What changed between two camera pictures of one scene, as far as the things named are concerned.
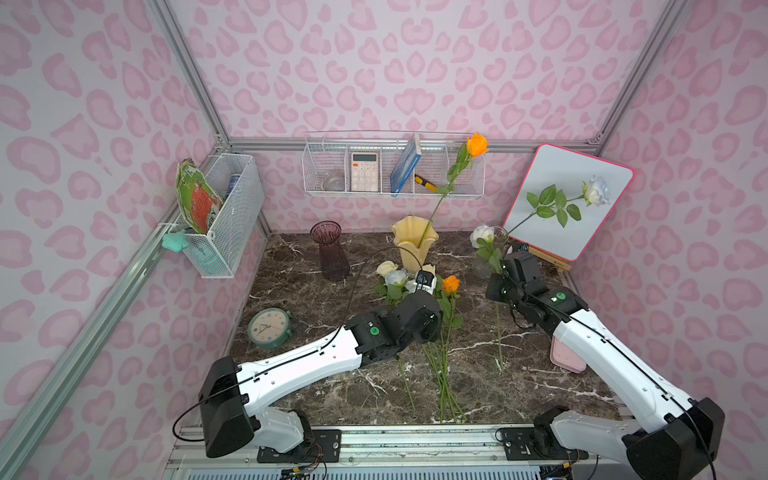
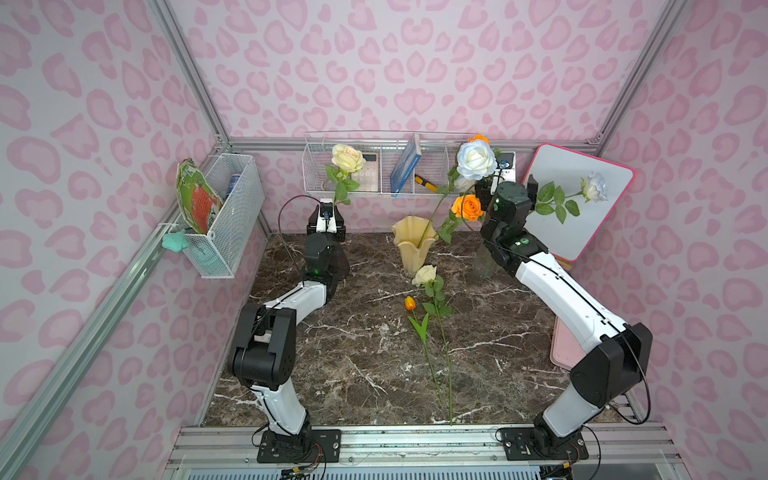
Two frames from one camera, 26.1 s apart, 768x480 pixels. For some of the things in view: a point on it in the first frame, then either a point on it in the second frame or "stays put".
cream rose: [386, 267] to [349, 161]
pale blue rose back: [550, 202] stays put
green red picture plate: [198, 199] stays put
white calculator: [364, 171] stays put
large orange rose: [476, 145] stays put
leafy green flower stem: [449, 316] to [467, 207]
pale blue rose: [396, 283] to [476, 159]
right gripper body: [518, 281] to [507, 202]
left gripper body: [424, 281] to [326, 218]
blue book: [406, 163] stays put
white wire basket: [237, 180] stays put
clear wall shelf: [392, 164] stays put
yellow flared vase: [413, 234] stays put
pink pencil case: [564, 358] stays put
